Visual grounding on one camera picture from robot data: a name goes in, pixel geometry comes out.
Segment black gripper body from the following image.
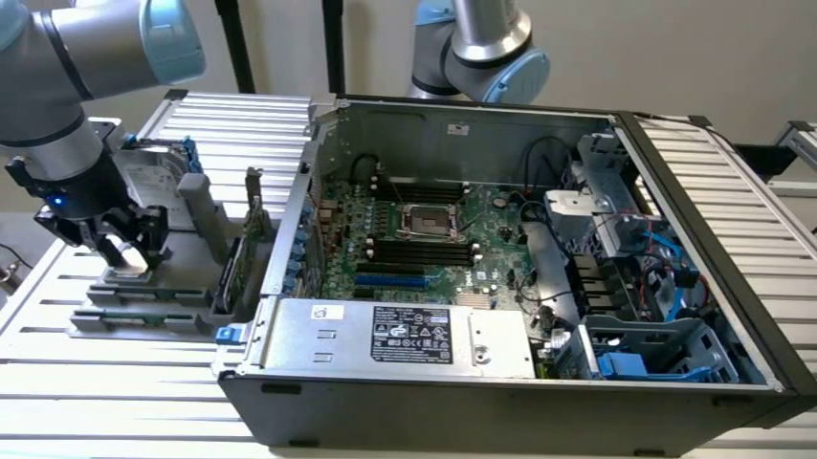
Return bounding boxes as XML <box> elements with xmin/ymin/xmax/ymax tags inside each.
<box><xmin>28</xmin><ymin>155</ymin><xmax>139</xmax><ymax>229</ymax></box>

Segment CPU chip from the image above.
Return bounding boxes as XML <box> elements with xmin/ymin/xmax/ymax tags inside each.
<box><xmin>104</xmin><ymin>268</ymin><xmax>156</xmax><ymax>284</ymax></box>

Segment black expansion slot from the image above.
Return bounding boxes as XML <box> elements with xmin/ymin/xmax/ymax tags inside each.
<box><xmin>354</xmin><ymin>260</ymin><xmax>427</xmax><ymax>276</ymax></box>

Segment blue expansion slot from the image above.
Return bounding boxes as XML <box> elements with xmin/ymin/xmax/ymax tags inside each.
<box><xmin>354</xmin><ymin>273</ymin><xmax>428</xmax><ymax>292</ymax></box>

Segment black RAM slot bank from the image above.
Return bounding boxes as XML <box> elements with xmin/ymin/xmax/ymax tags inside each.
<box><xmin>370</xmin><ymin>180</ymin><xmax>466</xmax><ymax>205</ymax></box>
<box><xmin>367</xmin><ymin>235</ymin><xmax>480</xmax><ymax>268</ymax></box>

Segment CPU socket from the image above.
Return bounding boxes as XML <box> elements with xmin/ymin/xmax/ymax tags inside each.
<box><xmin>395</xmin><ymin>202</ymin><xmax>466</xmax><ymax>241</ymax></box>

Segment silver hard disk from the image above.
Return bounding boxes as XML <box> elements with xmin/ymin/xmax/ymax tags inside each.
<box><xmin>112</xmin><ymin>137</ymin><xmax>203</xmax><ymax>231</ymax></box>

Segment grey parts rack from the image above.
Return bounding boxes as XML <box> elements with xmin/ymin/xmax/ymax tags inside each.
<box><xmin>67</xmin><ymin>171</ymin><xmax>286</xmax><ymax>341</ymax></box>

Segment green graphics card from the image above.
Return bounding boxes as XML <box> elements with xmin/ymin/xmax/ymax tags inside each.
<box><xmin>213</xmin><ymin>165</ymin><xmax>274</xmax><ymax>315</ymax></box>

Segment silver power supply unit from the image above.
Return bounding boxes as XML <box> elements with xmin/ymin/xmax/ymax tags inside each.
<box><xmin>236</xmin><ymin>296</ymin><xmax>539</xmax><ymax>382</ymax></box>

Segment black stand pole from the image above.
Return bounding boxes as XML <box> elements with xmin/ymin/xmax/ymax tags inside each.
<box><xmin>320</xmin><ymin>0</ymin><xmax>347</xmax><ymax>98</ymax></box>
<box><xmin>213</xmin><ymin>0</ymin><xmax>258</xmax><ymax>95</ymax></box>

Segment small silver chipset heatsink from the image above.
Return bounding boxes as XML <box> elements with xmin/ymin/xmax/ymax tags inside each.
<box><xmin>452</xmin><ymin>291</ymin><xmax>498</xmax><ymax>311</ymax></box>

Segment green motherboard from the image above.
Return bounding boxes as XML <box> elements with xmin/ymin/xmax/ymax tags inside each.
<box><xmin>310</xmin><ymin>174</ymin><xmax>563</xmax><ymax>331</ymax></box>

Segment black open PC case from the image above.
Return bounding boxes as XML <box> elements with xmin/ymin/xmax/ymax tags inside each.
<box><xmin>213</xmin><ymin>94</ymin><xmax>817</xmax><ymax>451</ymax></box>

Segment grey plastic air shroud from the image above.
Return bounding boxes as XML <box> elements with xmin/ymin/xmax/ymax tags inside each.
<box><xmin>516</xmin><ymin>220</ymin><xmax>582</xmax><ymax>319</ymax></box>

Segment grey metal disk bay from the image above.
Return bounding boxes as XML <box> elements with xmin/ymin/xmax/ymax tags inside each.
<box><xmin>541</xmin><ymin>132</ymin><xmax>665</xmax><ymax>250</ymax></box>

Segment black case fan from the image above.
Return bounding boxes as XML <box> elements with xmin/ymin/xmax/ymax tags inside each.
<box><xmin>567</xmin><ymin>251</ymin><xmax>646</xmax><ymax>315</ymax></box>

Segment grey drive cage blue clips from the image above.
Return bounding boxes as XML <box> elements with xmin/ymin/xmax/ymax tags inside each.
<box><xmin>570</xmin><ymin>313</ymin><xmax>745</xmax><ymax>384</ymax></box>

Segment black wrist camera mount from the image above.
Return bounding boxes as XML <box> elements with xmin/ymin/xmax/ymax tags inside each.
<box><xmin>4</xmin><ymin>158</ymin><xmax>41</xmax><ymax>198</ymax></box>

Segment thin black cable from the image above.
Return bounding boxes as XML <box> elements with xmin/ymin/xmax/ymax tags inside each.
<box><xmin>0</xmin><ymin>242</ymin><xmax>28</xmax><ymax>295</ymax></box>

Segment short black looped wire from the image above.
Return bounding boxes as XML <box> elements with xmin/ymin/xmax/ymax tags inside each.
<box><xmin>347</xmin><ymin>152</ymin><xmax>383</xmax><ymax>186</ymax></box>

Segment red wire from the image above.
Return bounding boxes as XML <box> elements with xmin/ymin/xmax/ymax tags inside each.
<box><xmin>598</xmin><ymin>213</ymin><xmax>671</xmax><ymax>269</ymax></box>

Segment blue data wire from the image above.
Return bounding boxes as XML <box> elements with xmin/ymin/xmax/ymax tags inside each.
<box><xmin>641</xmin><ymin>228</ymin><xmax>707</xmax><ymax>322</ymax></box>

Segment black flat bracket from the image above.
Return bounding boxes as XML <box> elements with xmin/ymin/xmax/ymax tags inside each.
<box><xmin>730</xmin><ymin>142</ymin><xmax>794</xmax><ymax>177</ymax></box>

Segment grey aluminium frame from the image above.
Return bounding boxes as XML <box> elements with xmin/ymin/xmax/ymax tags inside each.
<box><xmin>765</xmin><ymin>120</ymin><xmax>817</xmax><ymax>197</ymax></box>

